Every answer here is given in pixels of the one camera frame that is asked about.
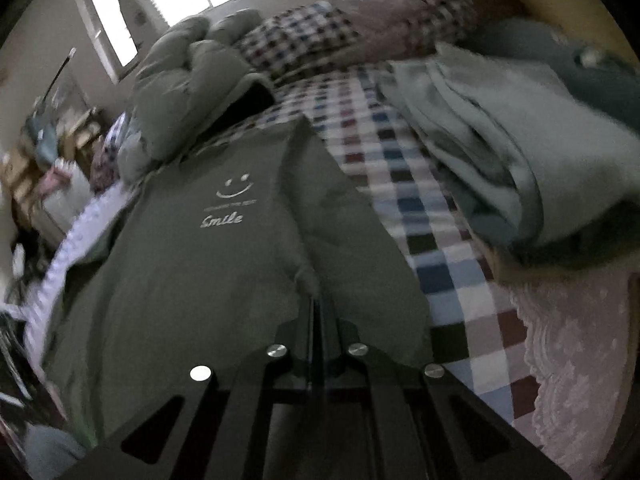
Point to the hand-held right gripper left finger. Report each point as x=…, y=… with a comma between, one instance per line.
x=302, y=360

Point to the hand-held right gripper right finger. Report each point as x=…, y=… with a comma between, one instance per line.
x=340, y=360

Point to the dark green printed t-shirt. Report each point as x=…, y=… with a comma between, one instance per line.
x=200, y=270

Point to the black metal clothes rack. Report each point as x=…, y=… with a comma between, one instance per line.
x=62, y=70

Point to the checkered bed sheet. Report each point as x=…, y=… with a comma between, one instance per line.
x=450, y=270

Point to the checkered pillow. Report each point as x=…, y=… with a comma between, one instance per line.
x=107, y=155

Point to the white radiator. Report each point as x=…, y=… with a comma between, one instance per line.
x=65, y=205

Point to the light green garment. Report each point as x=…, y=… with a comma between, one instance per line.
x=525, y=135

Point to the light green crumpled duvet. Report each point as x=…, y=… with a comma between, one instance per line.
x=190, y=85

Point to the pink cloth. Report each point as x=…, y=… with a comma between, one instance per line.
x=52, y=177

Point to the wooden shelf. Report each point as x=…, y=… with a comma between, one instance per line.
x=77, y=130

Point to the checkered pillows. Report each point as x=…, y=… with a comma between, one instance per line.
x=310, y=30

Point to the blue plush toy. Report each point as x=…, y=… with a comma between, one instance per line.
x=42, y=140

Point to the dark teal garment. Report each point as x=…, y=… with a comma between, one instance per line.
x=550, y=50

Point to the window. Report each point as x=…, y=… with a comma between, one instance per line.
x=110, y=15

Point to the wooden bed frame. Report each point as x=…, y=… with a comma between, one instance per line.
x=560, y=0

